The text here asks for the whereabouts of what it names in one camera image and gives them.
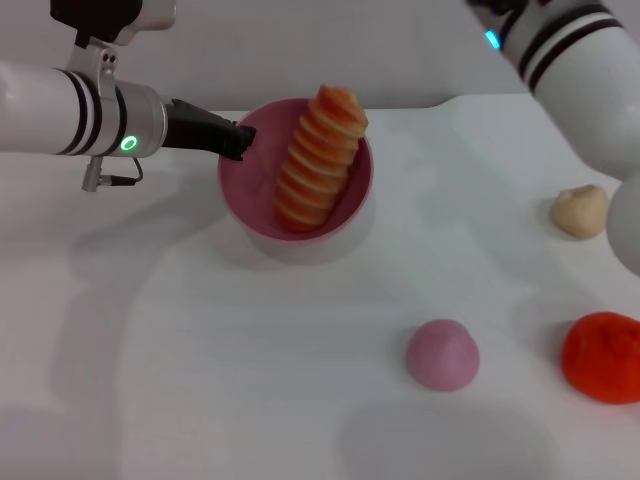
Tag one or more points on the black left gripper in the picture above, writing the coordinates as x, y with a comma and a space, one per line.
195, 130

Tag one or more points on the pink plastic bowl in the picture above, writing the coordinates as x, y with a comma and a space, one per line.
250, 180

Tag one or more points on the orange striped long bread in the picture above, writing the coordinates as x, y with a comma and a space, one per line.
315, 165

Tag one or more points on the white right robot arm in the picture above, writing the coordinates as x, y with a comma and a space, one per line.
585, 75

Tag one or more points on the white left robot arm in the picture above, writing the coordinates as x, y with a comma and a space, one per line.
45, 110

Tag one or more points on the pink round bun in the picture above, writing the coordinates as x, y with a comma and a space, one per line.
442, 357

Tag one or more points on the beige round bun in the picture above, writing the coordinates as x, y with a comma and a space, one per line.
577, 212

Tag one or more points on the orange-red round bun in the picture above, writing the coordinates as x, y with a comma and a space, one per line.
602, 360

